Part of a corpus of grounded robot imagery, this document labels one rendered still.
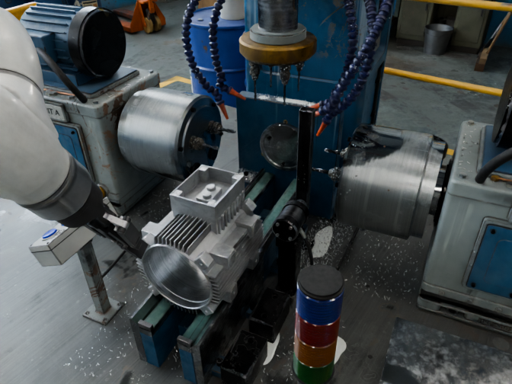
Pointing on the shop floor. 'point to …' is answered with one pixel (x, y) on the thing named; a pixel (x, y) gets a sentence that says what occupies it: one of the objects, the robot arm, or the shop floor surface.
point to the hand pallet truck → (142, 17)
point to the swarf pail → (436, 38)
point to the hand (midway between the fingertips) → (132, 244)
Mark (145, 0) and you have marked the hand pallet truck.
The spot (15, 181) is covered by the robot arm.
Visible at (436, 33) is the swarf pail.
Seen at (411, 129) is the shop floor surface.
